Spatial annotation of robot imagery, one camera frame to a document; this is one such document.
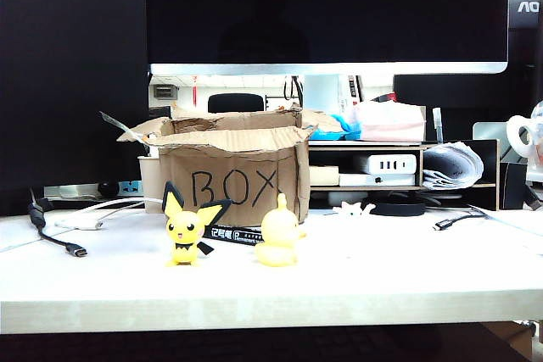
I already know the black monitor behind shelf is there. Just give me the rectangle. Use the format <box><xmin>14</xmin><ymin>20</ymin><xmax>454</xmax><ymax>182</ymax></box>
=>
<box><xmin>392</xmin><ymin>74</ymin><xmax>510</xmax><ymax>142</ymax></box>

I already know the black round plug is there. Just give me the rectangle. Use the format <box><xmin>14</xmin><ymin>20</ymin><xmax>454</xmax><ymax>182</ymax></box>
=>
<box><xmin>97</xmin><ymin>181</ymin><xmax>120</xmax><ymax>200</ymax></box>

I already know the black marker pen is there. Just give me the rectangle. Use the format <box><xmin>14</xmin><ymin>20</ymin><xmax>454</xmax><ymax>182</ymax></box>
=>
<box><xmin>202</xmin><ymin>223</ymin><xmax>266</xmax><ymax>248</ymax></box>

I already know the thin black USB cable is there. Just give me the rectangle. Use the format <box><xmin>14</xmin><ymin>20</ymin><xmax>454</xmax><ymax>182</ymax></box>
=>
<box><xmin>433</xmin><ymin>210</ymin><xmax>487</xmax><ymax>232</ymax></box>

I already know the small beige box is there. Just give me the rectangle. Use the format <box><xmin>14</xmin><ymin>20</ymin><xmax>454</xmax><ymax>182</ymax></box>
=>
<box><xmin>308</xmin><ymin>164</ymin><xmax>341</xmax><ymax>187</ymax></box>

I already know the white paper sheet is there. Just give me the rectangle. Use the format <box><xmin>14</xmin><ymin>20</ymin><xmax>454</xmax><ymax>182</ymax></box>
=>
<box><xmin>467</xmin><ymin>203</ymin><xmax>543</xmax><ymax>253</ymax></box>

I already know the black round disc base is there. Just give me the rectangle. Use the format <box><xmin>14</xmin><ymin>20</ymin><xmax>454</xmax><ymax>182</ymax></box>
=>
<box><xmin>361</xmin><ymin>198</ymin><xmax>427</xmax><ymax>217</ymax></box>

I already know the cardboard box marked BOX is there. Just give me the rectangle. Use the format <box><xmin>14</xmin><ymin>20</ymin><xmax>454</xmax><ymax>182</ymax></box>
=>
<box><xmin>116</xmin><ymin>107</ymin><xmax>319</xmax><ymax>227</ymax></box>

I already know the blue plastic package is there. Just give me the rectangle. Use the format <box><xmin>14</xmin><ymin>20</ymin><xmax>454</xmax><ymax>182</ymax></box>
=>
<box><xmin>309</xmin><ymin>114</ymin><xmax>362</xmax><ymax>142</ymax></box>

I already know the white adapter cable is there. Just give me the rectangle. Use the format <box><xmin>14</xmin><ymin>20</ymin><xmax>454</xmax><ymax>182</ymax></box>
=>
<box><xmin>53</xmin><ymin>197</ymin><xmax>165</xmax><ymax>231</ymax></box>

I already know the black AOC monitor box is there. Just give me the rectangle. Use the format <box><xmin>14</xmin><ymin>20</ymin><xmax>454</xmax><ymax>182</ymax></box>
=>
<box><xmin>507</xmin><ymin>0</ymin><xmax>543</xmax><ymax>83</ymax></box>

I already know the silver metal stand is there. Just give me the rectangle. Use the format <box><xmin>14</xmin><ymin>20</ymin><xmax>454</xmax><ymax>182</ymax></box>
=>
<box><xmin>472</xmin><ymin>120</ymin><xmax>511</xmax><ymax>164</ymax></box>

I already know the rolled stack of papers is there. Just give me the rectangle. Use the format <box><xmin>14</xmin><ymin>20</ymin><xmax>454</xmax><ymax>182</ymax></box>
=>
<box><xmin>421</xmin><ymin>142</ymin><xmax>485</xmax><ymax>192</ymax></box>

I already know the yellow black-eared Pichu doll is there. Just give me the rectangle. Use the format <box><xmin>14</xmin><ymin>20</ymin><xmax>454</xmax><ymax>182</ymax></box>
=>
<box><xmin>161</xmin><ymin>181</ymin><xmax>233</xmax><ymax>268</ymax></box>

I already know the flat white Apple box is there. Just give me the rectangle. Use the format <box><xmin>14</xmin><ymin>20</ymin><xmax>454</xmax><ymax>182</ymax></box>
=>
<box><xmin>339</xmin><ymin>172</ymin><xmax>417</xmax><ymax>188</ymax></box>

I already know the white tape roll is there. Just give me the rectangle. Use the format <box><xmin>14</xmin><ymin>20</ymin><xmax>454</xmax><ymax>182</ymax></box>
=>
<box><xmin>506</xmin><ymin>114</ymin><xmax>540</xmax><ymax>159</ymax></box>

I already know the black flat monitor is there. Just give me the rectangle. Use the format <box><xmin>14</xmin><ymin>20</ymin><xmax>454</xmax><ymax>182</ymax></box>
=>
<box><xmin>0</xmin><ymin>0</ymin><xmax>150</xmax><ymax>217</ymax></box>

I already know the wooden black desk shelf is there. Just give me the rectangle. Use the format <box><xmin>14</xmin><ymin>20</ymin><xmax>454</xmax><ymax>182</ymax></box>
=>
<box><xmin>308</xmin><ymin>138</ymin><xmax>501</xmax><ymax>212</ymax></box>

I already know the small white doll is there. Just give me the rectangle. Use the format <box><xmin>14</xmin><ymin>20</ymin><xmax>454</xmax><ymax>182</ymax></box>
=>
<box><xmin>331</xmin><ymin>202</ymin><xmax>377</xmax><ymax>219</ymax></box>

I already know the black office chair back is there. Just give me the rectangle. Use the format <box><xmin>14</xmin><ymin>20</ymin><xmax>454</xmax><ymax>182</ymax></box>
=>
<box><xmin>207</xmin><ymin>92</ymin><xmax>266</xmax><ymax>114</ymax></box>

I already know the white monitor stand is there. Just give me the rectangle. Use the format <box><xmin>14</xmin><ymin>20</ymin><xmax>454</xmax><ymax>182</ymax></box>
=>
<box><xmin>302</xmin><ymin>74</ymin><xmax>341</xmax><ymax>114</ymax></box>

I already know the black USB-C cable with ferrite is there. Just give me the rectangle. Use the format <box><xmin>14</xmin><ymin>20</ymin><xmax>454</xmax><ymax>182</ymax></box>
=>
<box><xmin>26</xmin><ymin>187</ymin><xmax>90</xmax><ymax>259</ymax></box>

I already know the pink white tissue pack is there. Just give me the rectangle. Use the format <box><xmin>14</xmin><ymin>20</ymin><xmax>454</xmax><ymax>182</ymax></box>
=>
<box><xmin>350</xmin><ymin>100</ymin><xmax>427</xmax><ymax>143</ymax></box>

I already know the silver-bezel large computer monitor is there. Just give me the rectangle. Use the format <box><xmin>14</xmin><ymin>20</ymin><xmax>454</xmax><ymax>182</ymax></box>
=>
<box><xmin>144</xmin><ymin>0</ymin><xmax>510</xmax><ymax>76</ymax></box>

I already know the yellow duck doll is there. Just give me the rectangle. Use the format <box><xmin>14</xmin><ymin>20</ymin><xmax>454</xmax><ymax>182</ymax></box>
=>
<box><xmin>254</xmin><ymin>192</ymin><xmax>308</xmax><ymax>268</ymax></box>

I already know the small black box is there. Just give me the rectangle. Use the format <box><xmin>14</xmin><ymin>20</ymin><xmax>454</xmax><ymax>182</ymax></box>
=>
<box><xmin>499</xmin><ymin>161</ymin><xmax>529</xmax><ymax>211</ymax></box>

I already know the white power strip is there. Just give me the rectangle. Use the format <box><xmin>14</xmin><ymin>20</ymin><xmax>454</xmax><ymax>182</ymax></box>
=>
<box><xmin>42</xmin><ymin>179</ymin><xmax>146</xmax><ymax>202</ymax></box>

